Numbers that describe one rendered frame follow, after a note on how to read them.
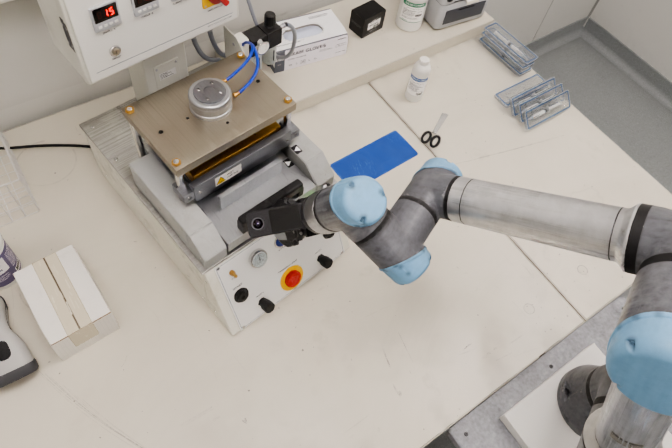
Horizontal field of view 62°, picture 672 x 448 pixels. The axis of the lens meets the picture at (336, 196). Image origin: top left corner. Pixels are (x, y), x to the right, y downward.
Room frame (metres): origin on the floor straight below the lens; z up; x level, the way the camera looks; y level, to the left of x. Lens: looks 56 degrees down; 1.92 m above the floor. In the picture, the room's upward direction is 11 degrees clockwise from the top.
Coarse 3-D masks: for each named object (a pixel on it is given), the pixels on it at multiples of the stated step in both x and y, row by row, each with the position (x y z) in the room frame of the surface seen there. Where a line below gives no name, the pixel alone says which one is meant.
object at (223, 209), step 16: (160, 160) 0.65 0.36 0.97; (272, 160) 0.70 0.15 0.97; (240, 176) 0.65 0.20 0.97; (256, 176) 0.63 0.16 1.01; (272, 176) 0.66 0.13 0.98; (288, 176) 0.67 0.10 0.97; (304, 176) 0.68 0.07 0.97; (224, 192) 0.58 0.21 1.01; (240, 192) 0.60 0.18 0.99; (256, 192) 0.62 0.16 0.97; (272, 192) 0.63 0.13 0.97; (304, 192) 0.64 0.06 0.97; (208, 208) 0.56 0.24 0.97; (224, 208) 0.57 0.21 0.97; (240, 208) 0.57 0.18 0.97; (224, 224) 0.53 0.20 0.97; (224, 240) 0.50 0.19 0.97; (240, 240) 0.51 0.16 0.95
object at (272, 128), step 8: (264, 128) 0.71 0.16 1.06; (272, 128) 0.72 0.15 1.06; (280, 128) 0.72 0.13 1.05; (256, 136) 0.69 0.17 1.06; (264, 136) 0.69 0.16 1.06; (240, 144) 0.66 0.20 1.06; (248, 144) 0.66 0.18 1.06; (224, 152) 0.63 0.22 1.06; (232, 152) 0.64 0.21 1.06; (240, 152) 0.65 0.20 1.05; (208, 160) 0.61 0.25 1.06; (216, 160) 0.61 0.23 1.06; (224, 160) 0.62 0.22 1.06; (200, 168) 0.59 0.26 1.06; (208, 168) 0.59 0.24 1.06; (184, 176) 0.59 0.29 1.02; (192, 176) 0.57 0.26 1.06
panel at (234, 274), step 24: (264, 240) 0.55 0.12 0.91; (312, 240) 0.61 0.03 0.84; (336, 240) 0.64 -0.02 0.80; (240, 264) 0.49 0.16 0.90; (264, 264) 0.52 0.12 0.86; (288, 264) 0.55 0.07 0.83; (312, 264) 0.58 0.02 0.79; (240, 288) 0.46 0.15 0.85; (264, 288) 0.49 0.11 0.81; (288, 288) 0.52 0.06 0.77; (240, 312) 0.43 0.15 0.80; (264, 312) 0.46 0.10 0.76
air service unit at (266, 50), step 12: (264, 24) 0.97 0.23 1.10; (276, 24) 0.99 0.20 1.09; (240, 36) 0.92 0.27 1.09; (252, 36) 0.93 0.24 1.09; (264, 36) 0.94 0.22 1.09; (276, 36) 0.97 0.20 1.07; (264, 48) 0.92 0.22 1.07; (276, 48) 0.98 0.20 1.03; (252, 60) 0.93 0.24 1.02; (264, 60) 0.96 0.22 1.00
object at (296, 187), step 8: (288, 184) 0.63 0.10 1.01; (296, 184) 0.63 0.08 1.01; (280, 192) 0.60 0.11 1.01; (288, 192) 0.61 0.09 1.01; (296, 192) 0.62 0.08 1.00; (264, 200) 0.58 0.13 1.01; (272, 200) 0.58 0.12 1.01; (256, 208) 0.56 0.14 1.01; (264, 208) 0.56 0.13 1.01; (240, 216) 0.53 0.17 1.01; (240, 224) 0.52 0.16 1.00
